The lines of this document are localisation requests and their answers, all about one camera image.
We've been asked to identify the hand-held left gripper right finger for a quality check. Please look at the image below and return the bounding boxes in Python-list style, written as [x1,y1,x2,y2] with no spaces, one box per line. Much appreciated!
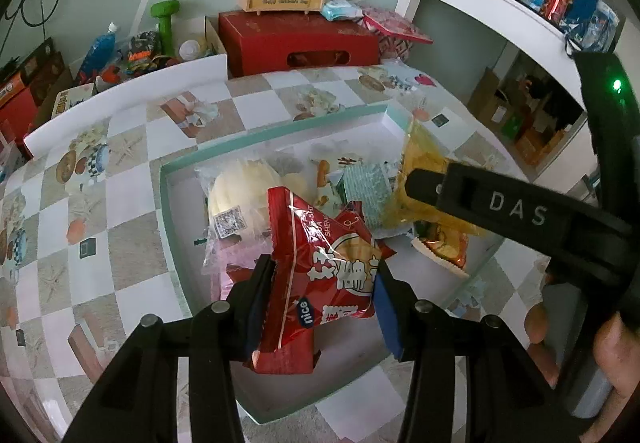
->
[374,259,581,443]

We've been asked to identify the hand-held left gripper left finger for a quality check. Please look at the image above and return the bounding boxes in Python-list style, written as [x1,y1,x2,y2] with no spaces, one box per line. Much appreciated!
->
[62,254,275,443]

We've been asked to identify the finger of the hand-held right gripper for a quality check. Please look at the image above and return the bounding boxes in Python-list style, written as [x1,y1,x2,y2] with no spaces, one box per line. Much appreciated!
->
[407,162,633,260]

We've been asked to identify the pink snack packet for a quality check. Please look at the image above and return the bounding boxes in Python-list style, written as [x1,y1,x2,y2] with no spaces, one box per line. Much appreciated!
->
[202,238,266,304]

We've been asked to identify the yellow orange snack packet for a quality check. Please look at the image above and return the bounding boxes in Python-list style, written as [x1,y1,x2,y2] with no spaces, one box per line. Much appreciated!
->
[411,218,473,279]

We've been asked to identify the red snack packet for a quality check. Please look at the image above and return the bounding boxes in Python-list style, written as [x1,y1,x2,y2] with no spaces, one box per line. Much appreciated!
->
[244,186,397,376]

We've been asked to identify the yellow bread packet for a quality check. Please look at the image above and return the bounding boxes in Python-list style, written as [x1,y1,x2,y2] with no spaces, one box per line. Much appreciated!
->
[385,118,493,239]

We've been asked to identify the clear bagged round bun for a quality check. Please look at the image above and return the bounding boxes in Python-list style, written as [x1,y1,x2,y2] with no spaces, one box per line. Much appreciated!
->
[194,158,281,254]

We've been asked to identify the mint green snack packet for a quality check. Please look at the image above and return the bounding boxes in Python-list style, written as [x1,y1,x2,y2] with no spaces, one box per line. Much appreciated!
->
[336,163,401,229]

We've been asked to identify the teal rimmed white tray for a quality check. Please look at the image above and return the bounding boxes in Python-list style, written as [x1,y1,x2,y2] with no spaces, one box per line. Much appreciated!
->
[159,103,501,426]

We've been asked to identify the white orange print snack packet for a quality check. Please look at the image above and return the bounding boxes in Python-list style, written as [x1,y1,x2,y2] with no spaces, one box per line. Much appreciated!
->
[307,155,363,208]

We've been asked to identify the person's right hand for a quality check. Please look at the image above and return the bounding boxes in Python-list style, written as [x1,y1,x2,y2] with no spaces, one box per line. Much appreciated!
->
[525,303,640,443]

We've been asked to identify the paper bags under shelf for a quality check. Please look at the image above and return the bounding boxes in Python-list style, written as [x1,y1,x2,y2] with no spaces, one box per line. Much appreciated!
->
[467,65,588,168]

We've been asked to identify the blue plastic bag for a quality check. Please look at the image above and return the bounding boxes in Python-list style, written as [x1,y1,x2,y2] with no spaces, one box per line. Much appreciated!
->
[565,0,626,56]

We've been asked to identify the checkered printed tablecloth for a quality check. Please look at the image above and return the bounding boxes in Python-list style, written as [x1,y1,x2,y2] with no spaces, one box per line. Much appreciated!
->
[0,63,601,443]

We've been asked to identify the white shelf unit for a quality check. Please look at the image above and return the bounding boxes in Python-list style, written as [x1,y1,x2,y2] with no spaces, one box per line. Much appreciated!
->
[395,0,626,164]

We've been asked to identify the red patterned box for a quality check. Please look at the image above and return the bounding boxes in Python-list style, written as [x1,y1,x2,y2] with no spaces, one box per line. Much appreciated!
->
[361,5,435,64]

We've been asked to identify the wet wipes pack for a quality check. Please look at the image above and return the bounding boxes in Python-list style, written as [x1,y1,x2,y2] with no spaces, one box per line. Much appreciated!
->
[320,0,365,22]

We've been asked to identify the large red gift box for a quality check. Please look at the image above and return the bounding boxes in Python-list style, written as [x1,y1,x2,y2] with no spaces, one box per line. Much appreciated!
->
[217,10,381,78]

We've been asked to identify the open brown cardboard box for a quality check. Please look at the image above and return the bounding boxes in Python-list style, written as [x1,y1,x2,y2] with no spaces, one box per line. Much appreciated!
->
[202,15,228,58]

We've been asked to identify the small printed card box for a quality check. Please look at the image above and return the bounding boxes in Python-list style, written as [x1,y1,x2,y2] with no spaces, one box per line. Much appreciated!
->
[50,83,98,118]

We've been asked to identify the pile of colourful toys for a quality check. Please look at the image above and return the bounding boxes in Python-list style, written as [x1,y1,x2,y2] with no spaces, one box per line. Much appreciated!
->
[95,30,173,84]

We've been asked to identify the green dumbbell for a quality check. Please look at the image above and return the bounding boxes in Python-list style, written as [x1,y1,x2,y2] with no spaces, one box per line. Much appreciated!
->
[150,0,182,58]

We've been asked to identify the blue bottle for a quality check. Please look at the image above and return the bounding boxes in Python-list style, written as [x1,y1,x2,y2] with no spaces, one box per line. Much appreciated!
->
[76,22,121,84]

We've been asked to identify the plain red box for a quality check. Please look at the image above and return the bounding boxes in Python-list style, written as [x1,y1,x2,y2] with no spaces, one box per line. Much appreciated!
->
[0,85,41,144]

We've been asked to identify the orange brown cardboard box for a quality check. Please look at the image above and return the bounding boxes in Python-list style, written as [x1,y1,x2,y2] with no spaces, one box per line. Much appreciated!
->
[0,38,76,124]

